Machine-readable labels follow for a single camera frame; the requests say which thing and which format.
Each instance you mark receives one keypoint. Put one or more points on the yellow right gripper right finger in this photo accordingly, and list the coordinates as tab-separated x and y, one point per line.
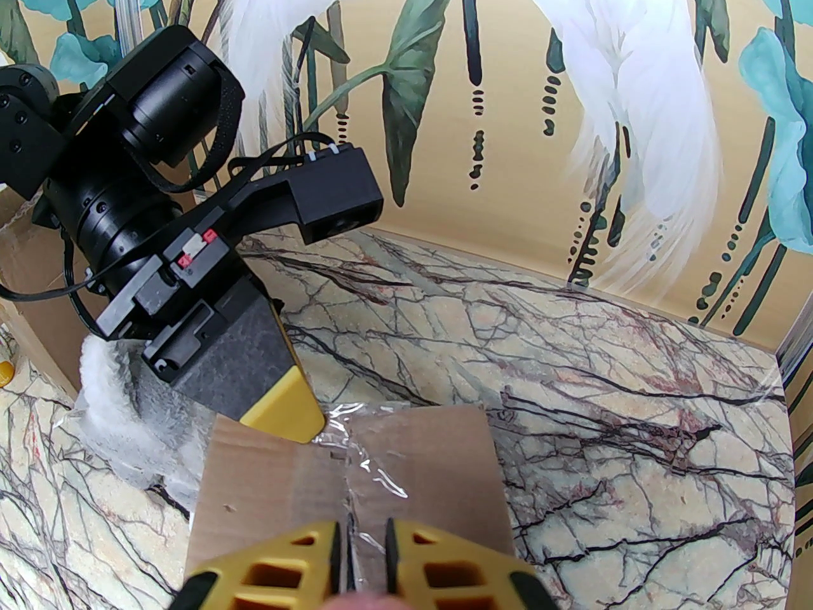
451	572

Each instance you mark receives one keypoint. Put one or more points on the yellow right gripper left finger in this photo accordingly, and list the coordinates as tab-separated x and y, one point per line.
273	572

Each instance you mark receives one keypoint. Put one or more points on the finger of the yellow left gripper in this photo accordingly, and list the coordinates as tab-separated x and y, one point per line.
248	366

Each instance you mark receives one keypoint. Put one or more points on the brown cardboard box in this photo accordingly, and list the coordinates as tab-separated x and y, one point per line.
432	467
28	325

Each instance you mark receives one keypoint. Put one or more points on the grey white plush animal toy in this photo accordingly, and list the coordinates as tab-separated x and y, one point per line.
120	417

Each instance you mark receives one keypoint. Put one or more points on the yellow plastic item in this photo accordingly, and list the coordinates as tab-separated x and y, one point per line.
5	372

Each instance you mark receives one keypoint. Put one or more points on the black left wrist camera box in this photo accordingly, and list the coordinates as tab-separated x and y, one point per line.
336	194

